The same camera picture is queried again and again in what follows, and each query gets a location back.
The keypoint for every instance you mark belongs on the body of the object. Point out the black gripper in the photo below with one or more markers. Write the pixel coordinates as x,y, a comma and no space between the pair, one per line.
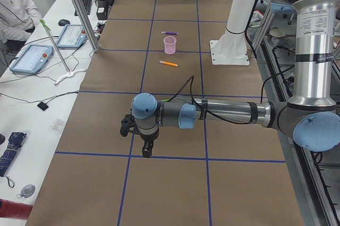
147,139

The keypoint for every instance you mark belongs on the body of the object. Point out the orange highlighter pen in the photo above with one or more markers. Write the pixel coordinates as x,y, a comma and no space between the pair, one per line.
168,63

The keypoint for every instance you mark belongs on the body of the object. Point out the purple highlighter pen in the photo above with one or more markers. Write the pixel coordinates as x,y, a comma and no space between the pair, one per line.
169,33

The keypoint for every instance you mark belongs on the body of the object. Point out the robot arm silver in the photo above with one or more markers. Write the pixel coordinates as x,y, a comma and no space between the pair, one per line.
308,117

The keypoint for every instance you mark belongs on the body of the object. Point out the pink mesh pen holder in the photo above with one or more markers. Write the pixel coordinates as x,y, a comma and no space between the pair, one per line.
169,45

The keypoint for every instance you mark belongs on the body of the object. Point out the clear plastic small box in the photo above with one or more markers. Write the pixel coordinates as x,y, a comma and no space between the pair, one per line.
57,126

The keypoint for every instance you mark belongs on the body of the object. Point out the small black box device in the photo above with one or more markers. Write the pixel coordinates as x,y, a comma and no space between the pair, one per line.
42,105

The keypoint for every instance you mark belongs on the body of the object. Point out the folded navy umbrella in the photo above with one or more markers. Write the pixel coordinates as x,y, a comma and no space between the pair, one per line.
14,143

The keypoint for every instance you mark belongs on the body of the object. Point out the far blue teach pendant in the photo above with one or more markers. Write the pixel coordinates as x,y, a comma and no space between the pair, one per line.
72,36

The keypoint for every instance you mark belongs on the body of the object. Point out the blue teach pendant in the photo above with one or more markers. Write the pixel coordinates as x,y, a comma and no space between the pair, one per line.
72,36
32,59

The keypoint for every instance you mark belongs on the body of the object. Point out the near blue teach pendant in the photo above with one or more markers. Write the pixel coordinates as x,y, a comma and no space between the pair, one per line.
32,59

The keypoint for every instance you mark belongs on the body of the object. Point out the red cylinder bottle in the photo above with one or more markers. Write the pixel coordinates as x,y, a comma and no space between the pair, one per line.
15,210

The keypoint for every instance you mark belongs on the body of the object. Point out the black computer mouse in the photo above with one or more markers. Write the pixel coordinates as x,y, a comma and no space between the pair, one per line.
63,22

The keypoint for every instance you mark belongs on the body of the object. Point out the black keyboard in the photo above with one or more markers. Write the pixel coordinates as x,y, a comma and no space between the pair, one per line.
85,2

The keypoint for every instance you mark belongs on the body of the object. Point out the person in white hoodie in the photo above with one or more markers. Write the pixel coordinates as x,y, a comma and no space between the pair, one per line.
19,18

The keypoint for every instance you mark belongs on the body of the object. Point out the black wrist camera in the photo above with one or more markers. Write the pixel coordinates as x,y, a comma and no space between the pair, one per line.
128,125

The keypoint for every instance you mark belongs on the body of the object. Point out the green handled reacher grabber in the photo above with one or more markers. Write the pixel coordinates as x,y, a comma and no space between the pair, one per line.
69,73

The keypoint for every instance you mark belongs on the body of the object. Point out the silver round keychain tag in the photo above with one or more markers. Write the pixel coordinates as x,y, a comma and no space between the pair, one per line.
27,191

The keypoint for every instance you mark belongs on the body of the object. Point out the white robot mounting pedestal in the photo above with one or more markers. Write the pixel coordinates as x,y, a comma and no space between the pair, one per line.
231,48

